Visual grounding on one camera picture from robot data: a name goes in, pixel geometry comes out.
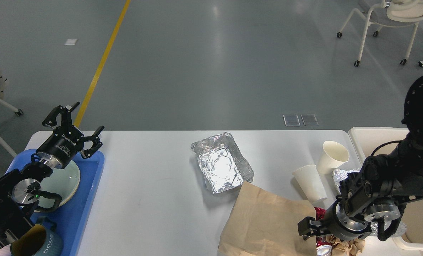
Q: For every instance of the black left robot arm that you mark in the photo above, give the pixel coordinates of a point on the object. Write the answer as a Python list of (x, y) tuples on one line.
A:
[(20, 190)]

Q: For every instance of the crumpled foil tray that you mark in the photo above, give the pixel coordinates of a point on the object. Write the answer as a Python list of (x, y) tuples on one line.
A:
[(340, 175)]

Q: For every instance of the large brown paper bag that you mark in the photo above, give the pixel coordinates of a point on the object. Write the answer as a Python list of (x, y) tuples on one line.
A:
[(264, 224)]

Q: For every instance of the crumpled brown paper ball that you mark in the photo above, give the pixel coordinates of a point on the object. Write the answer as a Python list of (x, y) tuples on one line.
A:
[(345, 247)]

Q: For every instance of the white paper cup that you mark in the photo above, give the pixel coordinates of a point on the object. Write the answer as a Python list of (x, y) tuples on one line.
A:
[(333, 156), (310, 182)]

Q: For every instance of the aluminium foil tray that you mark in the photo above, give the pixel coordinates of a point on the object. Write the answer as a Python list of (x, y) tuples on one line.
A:
[(221, 163)]

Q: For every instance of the left floor outlet plate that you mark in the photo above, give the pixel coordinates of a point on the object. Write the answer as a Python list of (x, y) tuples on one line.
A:
[(291, 120)]

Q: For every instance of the beige plastic bin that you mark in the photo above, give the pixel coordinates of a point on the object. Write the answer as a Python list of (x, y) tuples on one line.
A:
[(365, 140)]

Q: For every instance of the right floor outlet plate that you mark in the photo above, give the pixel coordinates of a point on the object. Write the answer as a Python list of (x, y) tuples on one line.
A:
[(309, 120)]

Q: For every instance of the blue plastic tray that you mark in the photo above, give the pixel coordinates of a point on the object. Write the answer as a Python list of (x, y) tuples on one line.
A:
[(71, 218)]

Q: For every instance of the lying white paper cup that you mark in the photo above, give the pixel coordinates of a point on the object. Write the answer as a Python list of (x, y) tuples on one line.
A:
[(310, 182)]

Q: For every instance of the light green plate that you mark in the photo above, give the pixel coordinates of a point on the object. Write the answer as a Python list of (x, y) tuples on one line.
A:
[(69, 177)]

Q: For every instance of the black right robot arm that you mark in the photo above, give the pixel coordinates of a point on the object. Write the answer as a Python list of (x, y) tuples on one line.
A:
[(379, 192)]

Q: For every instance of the dark green mug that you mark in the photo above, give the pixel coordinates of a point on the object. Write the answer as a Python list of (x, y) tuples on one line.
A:
[(40, 240)]

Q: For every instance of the white chair on casters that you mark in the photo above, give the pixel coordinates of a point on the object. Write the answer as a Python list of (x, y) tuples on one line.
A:
[(387, 13)]

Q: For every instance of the pink plate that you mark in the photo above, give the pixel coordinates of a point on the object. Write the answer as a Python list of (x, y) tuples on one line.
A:
[(71, 197)]

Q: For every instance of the red white crushed can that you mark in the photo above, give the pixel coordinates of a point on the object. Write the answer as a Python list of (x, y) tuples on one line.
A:
[(323, 248)]

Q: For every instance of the floor outlet plate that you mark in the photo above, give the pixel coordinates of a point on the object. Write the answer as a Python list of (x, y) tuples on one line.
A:
[(309, 120), (291, 120)]

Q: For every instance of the pink ribbed mug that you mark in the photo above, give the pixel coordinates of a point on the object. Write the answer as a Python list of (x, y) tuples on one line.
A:
[(5, 251)]

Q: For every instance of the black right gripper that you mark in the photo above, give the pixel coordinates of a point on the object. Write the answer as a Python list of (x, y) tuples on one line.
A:
[(335, 222)]

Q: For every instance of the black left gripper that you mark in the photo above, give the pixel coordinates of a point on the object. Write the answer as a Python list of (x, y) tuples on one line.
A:
[(66, 140)]

